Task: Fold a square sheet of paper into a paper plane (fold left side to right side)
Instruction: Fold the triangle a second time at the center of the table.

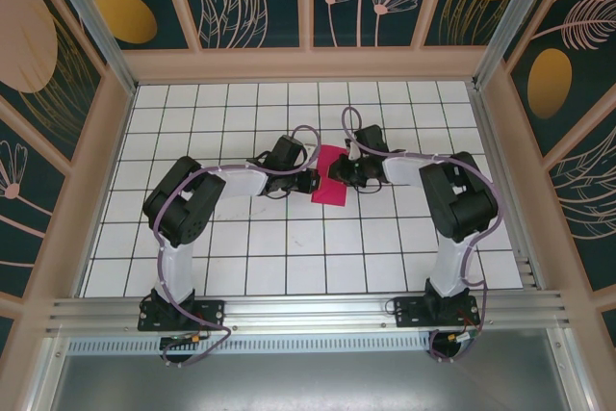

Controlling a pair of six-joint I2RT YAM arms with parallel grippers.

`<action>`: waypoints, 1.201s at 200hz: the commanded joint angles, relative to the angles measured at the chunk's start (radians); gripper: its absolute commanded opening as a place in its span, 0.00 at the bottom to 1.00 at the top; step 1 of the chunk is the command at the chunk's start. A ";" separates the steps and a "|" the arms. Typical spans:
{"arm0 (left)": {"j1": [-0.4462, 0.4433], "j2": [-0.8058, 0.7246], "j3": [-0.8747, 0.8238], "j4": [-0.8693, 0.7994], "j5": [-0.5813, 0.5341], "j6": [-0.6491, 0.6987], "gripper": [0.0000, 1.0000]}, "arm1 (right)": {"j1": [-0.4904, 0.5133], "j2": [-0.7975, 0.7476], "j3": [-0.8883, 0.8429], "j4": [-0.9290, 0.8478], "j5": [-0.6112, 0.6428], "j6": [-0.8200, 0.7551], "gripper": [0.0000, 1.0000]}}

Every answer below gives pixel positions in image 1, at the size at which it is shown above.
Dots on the pink paper sheet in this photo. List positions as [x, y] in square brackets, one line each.
[329, 194]

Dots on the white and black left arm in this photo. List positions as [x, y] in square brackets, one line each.
[183, 209]

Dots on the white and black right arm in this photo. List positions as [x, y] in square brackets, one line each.
[457, 199]

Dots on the grey metal plate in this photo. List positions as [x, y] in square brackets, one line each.
[308, 382]

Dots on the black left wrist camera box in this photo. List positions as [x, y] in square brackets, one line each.
[284, 153]

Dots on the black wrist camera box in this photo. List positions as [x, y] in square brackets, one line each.
[373, 139]
[284, 153]

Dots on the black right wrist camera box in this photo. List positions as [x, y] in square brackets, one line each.
[373, 139]

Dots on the long aluminium mounting rail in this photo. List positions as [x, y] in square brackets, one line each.
[308, 307]

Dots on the aluminium table side rail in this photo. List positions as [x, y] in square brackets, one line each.
[500, 189]

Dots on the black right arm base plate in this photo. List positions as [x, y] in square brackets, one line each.
[409, 312]

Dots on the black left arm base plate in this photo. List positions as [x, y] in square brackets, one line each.
[212, 315]

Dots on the wall panel with pink fronds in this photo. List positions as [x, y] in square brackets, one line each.
[587, 199]

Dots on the aluminium frame post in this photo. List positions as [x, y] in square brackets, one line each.
[515, 7]
[86, 11]

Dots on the wall panel with orange oval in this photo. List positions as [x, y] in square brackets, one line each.
[130, 16]

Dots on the wall panel with feather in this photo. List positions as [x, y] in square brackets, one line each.
[577, 45]

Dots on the wall panel with single flower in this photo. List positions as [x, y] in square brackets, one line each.
[24, 189]

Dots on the wall panel with pale oval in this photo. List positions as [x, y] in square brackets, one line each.
[38, 45]

